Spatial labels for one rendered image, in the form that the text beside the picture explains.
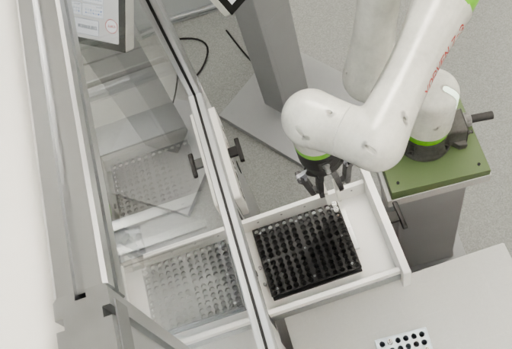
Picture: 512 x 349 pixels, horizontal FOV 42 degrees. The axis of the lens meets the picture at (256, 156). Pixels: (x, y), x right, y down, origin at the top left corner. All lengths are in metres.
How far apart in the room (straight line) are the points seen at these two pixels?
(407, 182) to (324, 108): 0.63
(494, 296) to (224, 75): 1.72
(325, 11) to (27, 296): 2.72
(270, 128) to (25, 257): 2.29
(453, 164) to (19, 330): 1.44
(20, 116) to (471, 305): 1.31
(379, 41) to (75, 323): 1.20
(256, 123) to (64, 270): 2.35
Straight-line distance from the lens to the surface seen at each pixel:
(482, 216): 2.62
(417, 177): 1.78
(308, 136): 1.19
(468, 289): 1.73
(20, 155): 0.59
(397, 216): 1.62
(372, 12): 1.51
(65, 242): 0.50
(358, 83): 1.65
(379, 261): 1.66
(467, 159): 1.82
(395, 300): 1.71
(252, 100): 2.86
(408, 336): 1.65
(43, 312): 0.52
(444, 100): 1.62
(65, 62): 0.59
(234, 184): 1.68
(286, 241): 1.62
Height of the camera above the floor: 2.41
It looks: 60 degrees down
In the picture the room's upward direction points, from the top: 22 degrees counter-clockwise
